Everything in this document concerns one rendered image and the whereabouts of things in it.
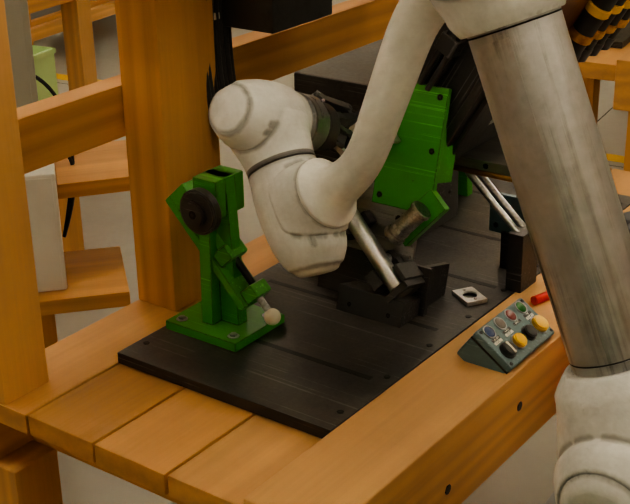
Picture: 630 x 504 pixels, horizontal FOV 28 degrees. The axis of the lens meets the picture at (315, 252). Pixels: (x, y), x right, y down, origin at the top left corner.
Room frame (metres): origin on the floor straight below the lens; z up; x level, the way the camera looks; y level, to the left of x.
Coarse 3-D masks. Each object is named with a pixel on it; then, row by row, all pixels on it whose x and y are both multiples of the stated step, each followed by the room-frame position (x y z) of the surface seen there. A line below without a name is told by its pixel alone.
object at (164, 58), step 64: (0, 0) 1.72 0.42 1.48; (128, 0) 1.99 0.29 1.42; (192, 0) 2.03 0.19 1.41; (0, 64) 1.71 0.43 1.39; (128, 64) 2.00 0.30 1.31; (192, 64) 2.02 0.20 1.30; (0, 128) 1.69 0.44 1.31; (128, 128) 2.01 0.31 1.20; (192, 128) 2.02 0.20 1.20; (0, 192) 1.68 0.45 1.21; (0, 256) 1.67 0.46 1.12; (192, 256) 2.00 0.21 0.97; (0, 320) 1.66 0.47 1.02; (0, 384) 1.65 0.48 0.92
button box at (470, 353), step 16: (512, 304) 1.81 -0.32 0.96; (512, 320) 1.77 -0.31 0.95; (528, 320) 1.79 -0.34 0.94; (480, 336) 1.71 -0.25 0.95; (496, 336) 1.73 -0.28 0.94; (512, 336) 1.74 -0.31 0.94; (544, 336) 1.78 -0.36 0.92; (464, 352) 1.73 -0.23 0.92; (480, 352) 1.71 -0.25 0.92; (496, 352) 1.70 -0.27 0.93; (528, 352) 1.73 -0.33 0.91; (496, 368) 1.69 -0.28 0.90; (512, 368) 1.68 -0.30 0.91
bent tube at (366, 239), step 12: (360, 216) 1.96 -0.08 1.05; (360, 228) 1.94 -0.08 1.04; (360, 240) 1.93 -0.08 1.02; (372, 240) 1.92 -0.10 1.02; (372, 252) 1.91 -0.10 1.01; (384, 252) 1.91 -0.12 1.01; (372, 264) 1.91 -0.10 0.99; (384, 264) 1.89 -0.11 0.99; (384, 276) 1.88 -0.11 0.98; (396, 276) 1.88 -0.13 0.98
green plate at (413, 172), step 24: (432, 96) 1.97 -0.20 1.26; (408, 120) 1.99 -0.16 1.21; (432, 120) 1.96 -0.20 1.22; (408, 144) 1.97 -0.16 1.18; (432, 144) 1.95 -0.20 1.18; (384, 168) 1.99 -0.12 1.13; (408, 168) 1.96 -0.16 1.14; (432, 168) 1.94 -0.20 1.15; (384, 192) 1.97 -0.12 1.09; (408, 192) 1.95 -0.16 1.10
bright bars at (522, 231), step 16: (480, 176) 2.06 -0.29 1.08; (480, 192) 2.03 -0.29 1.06; (496, 192) 2.04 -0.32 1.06; (496, 208) 2.01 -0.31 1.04; (512, 208) 2.03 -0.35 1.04; (512, 224) 2.00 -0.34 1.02; (512, 240) 1.98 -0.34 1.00; (528, 240) 1.98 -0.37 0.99; (512, 256) 1.98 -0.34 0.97; (528, 256) 1.99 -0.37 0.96; (512, 272) 1.98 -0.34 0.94; (528, 272) 1.99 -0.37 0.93; (512, 288) 1.98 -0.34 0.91
